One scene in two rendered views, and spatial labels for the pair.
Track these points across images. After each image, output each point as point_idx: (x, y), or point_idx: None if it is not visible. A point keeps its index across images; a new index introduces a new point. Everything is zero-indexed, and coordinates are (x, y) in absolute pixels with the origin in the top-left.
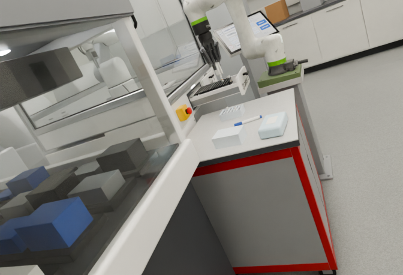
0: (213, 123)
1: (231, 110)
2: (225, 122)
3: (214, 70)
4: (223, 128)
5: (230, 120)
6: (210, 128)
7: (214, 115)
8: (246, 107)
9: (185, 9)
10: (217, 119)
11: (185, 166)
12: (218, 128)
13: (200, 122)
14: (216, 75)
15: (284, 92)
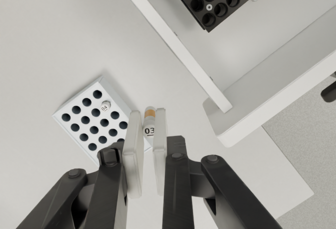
0: (34, 83)
1: (103, 134)
2: (61, 132)
3: (127, 130)
4: (29, 165)
5: (73, 146)
6: (5, 110)
7: (90, 8)
8: (174, 117)
9: None
10: (64, 69)
11: None
12: (19, 146)
13: None
14: (130, 114)
15: (279, 189)
